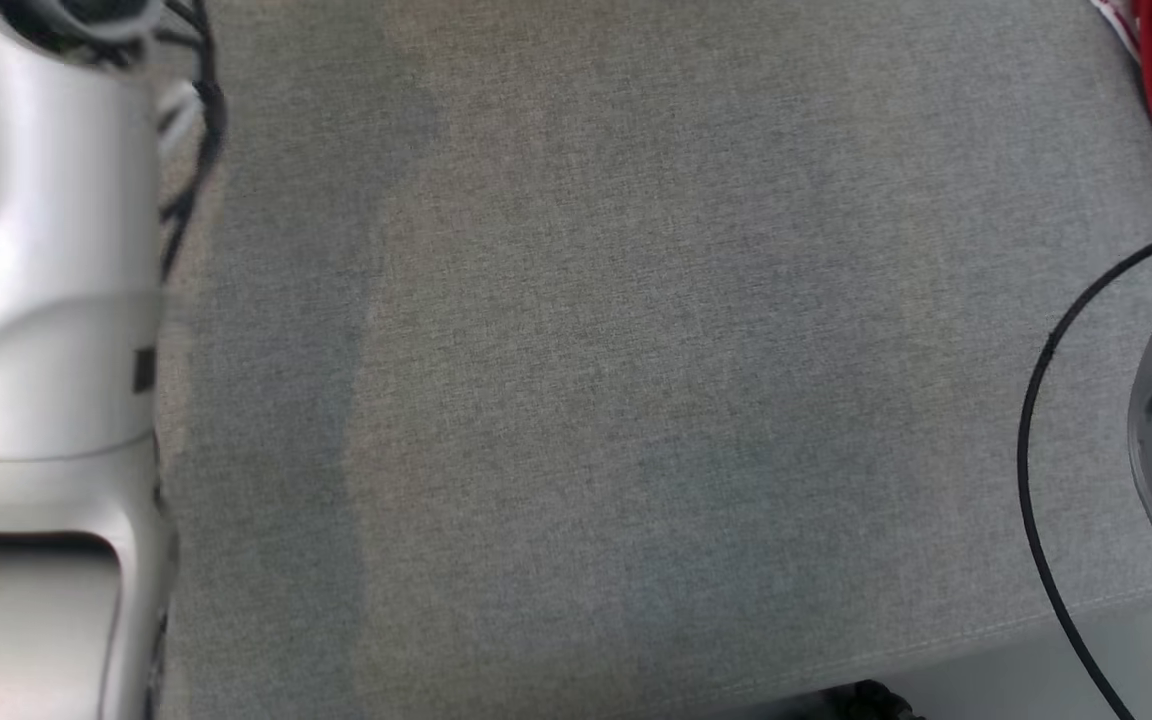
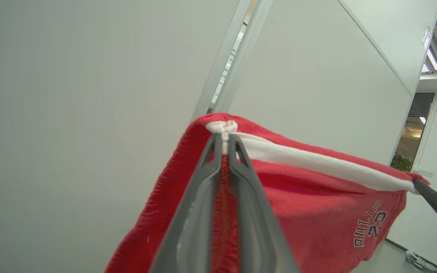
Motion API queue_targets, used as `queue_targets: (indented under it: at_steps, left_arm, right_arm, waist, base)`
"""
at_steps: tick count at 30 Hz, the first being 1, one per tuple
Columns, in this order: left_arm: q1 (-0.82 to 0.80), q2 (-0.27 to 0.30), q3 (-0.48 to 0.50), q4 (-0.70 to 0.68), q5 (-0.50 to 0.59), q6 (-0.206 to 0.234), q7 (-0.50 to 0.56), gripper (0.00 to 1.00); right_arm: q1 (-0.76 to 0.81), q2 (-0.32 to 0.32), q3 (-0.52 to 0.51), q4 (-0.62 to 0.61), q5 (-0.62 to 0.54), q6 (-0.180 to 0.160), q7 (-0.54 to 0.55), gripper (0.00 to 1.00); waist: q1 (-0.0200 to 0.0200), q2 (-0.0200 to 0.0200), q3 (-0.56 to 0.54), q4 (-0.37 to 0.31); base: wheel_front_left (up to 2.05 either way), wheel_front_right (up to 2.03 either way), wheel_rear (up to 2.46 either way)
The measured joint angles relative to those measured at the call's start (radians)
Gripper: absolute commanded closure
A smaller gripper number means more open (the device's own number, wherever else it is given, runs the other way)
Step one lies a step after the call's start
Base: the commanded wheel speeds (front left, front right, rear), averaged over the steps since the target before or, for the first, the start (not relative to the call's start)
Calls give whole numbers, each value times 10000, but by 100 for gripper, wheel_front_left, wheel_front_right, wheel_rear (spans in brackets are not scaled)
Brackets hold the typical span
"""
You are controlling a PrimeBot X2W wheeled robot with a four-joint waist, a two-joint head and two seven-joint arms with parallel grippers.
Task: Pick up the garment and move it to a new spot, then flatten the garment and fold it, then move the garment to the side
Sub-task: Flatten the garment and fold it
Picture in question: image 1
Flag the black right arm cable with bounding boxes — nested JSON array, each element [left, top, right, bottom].
[[1016, 236, 1152, 720]]

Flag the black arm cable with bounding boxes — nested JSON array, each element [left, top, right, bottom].
[[1016, 236, 1152, 720], [154, 0, 229, 283]]

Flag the red white basketball jersey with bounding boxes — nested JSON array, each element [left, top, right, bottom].
[[1091, 0, 1152, 133]]

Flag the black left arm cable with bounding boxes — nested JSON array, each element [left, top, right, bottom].
[[154, 0, 229, 283]]

